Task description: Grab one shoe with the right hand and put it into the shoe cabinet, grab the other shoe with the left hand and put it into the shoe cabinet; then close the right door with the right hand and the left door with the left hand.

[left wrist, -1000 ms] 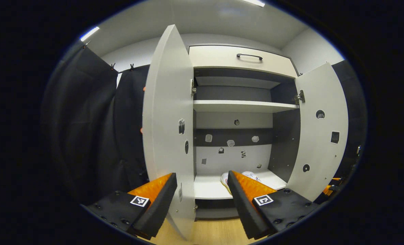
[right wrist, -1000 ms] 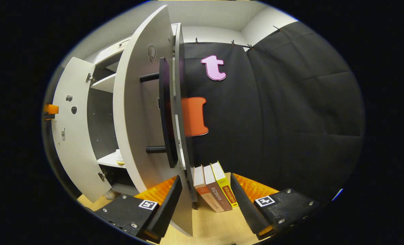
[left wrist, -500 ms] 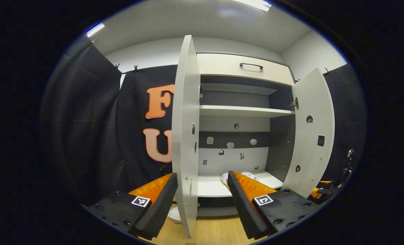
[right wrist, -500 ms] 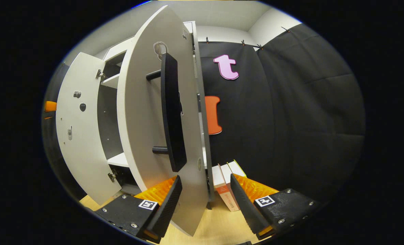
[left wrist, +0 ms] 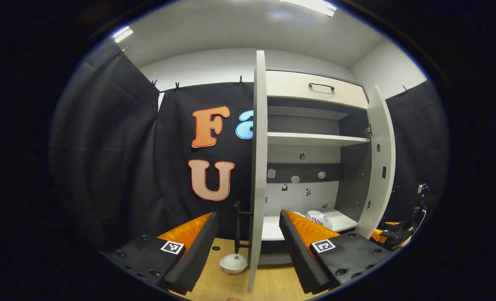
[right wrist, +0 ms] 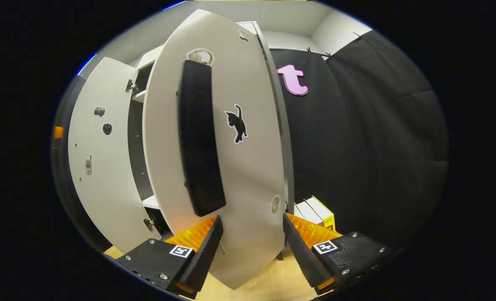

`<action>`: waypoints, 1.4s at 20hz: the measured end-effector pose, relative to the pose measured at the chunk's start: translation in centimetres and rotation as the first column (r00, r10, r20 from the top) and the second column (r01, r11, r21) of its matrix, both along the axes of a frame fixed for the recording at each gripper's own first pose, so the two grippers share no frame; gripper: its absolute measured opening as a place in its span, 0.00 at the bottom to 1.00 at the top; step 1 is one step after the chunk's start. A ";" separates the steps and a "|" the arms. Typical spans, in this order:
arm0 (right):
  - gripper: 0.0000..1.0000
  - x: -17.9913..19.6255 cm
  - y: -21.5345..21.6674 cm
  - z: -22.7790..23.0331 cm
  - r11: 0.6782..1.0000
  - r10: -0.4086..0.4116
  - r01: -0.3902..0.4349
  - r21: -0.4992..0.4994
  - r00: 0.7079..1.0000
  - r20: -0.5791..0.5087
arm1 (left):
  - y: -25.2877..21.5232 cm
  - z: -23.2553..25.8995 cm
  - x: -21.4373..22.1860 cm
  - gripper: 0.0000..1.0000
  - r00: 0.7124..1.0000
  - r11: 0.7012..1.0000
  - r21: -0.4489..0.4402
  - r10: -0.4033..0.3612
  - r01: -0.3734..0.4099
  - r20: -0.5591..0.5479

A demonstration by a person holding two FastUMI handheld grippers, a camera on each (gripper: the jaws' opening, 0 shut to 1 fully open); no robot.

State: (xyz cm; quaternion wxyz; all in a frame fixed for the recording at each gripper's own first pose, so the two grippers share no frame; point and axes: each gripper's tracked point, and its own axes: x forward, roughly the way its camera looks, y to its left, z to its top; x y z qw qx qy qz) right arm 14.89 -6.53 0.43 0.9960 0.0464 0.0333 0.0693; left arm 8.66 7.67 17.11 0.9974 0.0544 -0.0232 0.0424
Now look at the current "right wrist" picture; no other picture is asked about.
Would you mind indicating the ceiling light strip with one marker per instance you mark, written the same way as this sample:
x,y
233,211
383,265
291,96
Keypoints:
x,y
86,64
174,5

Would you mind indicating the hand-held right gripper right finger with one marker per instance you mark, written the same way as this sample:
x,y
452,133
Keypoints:
x,y
304,255

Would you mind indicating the white cabinet door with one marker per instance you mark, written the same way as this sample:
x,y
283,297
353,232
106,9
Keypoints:
x,y
105,188
248,179

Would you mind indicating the black backdrop cloth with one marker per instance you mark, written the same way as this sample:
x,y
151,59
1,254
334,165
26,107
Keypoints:
x,y
377,146

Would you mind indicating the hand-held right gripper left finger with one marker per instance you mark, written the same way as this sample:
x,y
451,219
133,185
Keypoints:
x,y
204,255

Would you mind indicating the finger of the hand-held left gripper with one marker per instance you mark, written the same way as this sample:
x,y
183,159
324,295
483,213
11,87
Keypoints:
x,y
58,133

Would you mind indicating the white shoe cabinet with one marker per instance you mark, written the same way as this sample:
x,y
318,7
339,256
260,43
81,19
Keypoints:
x,y
137,146

